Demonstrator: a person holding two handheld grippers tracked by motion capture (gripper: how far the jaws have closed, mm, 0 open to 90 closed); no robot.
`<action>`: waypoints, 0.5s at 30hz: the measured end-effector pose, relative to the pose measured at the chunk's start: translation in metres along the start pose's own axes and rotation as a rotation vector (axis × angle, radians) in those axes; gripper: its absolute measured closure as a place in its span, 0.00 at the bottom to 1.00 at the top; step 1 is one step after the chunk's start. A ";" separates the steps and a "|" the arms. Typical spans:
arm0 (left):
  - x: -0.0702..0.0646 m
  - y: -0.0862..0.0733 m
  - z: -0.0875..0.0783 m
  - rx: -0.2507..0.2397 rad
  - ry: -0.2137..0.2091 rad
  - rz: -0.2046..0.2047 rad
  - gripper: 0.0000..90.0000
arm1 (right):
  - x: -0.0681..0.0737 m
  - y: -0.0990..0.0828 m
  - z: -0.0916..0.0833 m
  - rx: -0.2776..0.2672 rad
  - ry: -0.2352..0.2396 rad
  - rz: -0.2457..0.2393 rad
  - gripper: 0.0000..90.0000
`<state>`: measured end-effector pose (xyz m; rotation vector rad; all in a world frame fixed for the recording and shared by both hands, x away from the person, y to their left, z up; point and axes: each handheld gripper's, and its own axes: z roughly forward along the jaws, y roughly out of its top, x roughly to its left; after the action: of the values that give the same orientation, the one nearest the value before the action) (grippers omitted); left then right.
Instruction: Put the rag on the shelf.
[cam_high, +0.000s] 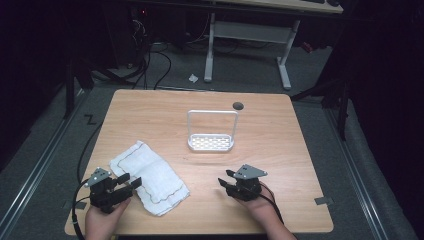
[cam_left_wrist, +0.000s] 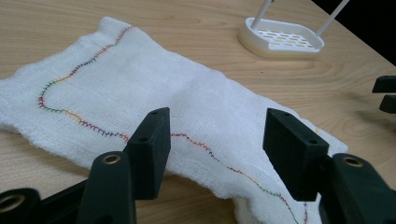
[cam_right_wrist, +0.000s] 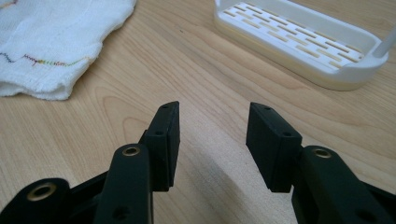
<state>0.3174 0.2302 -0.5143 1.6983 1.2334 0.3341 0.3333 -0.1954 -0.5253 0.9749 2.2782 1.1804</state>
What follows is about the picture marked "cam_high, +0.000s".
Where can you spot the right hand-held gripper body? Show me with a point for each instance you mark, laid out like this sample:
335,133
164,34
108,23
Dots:
246,185

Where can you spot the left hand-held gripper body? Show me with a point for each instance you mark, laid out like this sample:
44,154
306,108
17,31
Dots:
105,195

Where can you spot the white cloth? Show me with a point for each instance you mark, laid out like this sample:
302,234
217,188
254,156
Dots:
150,178

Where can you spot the white towel rack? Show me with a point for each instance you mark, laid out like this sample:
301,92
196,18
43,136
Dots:
210,133

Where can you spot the person's right hand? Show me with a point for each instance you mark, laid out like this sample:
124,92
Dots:
256,208

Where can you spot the person's left hand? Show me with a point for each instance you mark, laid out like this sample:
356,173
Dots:
102,222

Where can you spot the dark tape piece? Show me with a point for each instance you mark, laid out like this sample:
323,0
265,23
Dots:
80,205

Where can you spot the grey tape piece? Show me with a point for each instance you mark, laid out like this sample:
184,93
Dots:
323,201

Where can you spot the crumpled white paper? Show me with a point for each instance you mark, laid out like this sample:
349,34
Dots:
193,78

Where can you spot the black metal stand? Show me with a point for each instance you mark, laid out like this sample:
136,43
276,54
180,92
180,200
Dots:
336,100

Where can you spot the white-legged desk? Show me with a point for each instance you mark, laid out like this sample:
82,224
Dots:
253,33

